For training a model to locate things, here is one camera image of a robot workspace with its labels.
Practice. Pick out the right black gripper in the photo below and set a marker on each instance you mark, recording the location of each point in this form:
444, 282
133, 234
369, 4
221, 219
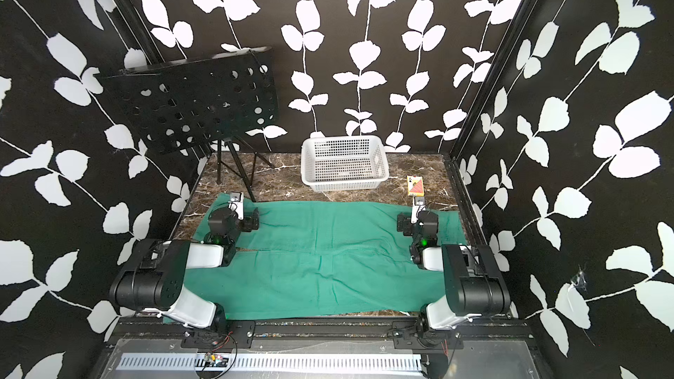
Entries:
403, 222

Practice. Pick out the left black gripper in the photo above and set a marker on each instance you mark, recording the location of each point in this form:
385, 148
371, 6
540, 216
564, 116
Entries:
249, 219

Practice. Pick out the green long pants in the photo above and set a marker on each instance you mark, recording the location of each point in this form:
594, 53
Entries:
313, 258

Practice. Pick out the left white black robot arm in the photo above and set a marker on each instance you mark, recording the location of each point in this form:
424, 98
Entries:
152, 279

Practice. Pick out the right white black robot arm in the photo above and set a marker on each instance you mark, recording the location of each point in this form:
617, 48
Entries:
474, 285

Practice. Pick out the small orange card box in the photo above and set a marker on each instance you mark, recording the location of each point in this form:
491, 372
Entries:
415, 186

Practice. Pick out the white plastic mesh basket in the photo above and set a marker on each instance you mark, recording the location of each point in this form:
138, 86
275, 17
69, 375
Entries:
346, 163

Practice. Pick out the black perforated music stand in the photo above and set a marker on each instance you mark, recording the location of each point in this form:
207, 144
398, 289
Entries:
177, 105

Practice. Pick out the small green circuit board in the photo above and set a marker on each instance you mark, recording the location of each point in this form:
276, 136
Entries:
217, 361

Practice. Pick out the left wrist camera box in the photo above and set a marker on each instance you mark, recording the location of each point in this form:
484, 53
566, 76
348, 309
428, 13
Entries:
236, 204

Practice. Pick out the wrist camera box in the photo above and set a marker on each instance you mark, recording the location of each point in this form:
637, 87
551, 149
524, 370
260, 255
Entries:
418, 206
236, 204

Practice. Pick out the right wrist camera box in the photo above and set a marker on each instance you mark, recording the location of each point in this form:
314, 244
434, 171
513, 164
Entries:
418, 206

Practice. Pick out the white slotted cable duct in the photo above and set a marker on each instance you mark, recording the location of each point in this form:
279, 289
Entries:
397, 364

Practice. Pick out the black front mounting rail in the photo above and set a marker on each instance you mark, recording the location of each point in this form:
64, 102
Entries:
401, 332

